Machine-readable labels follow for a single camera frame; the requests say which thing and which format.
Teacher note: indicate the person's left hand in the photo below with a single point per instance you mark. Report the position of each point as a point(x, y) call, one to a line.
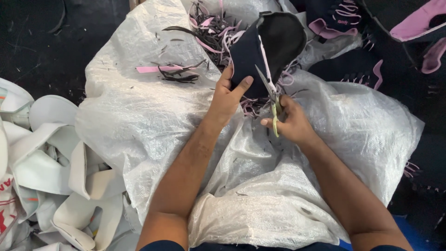
point(224, 99)

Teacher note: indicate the person's right hand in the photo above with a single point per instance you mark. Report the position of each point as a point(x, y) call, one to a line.
point(296, 123)

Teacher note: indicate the navy and pink shoe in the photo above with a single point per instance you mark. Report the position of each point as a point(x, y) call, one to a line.
point(266, 52)

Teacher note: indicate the white woven plastic sack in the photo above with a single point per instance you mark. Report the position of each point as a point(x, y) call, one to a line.
point(223, 139)

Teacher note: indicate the heap of fabric trimmings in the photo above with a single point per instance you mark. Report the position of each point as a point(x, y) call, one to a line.
point(223, 45)

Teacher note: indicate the pink fabric strip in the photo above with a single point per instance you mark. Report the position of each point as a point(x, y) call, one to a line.
point(162, 68)

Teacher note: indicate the pile of navy pink uppers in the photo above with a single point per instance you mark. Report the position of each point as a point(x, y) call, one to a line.
point(386, 45)

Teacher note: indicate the pile of white shoe uppers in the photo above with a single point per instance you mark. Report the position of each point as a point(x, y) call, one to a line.
point(52, 174)

